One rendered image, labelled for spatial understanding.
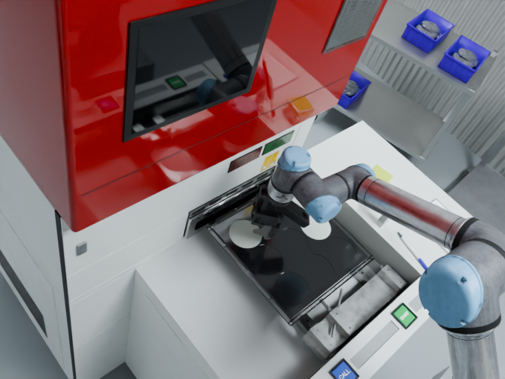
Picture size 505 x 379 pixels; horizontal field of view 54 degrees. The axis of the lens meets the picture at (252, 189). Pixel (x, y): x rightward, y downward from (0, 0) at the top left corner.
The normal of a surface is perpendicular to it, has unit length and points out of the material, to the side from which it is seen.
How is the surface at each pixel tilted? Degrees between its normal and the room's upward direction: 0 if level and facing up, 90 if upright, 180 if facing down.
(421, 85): 90
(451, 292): 83
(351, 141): 0
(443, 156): 0
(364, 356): 0
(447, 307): 83
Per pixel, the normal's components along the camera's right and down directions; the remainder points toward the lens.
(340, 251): 0.23, -0.61
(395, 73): -0.72, 0.41
